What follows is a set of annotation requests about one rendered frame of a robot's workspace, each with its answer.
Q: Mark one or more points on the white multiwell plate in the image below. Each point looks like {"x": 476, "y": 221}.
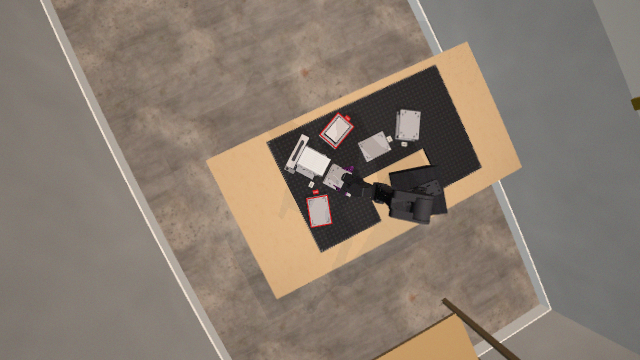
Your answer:
{"x": 313, "y": 161}

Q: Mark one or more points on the grey rectangular frame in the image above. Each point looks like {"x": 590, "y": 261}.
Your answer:
{"x": 374, "y": 146}

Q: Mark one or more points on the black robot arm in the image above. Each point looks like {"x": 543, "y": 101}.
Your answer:
{"x": 420, "y": 211}

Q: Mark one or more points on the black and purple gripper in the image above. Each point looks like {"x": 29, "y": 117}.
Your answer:
{"x": 343, "y": 190}

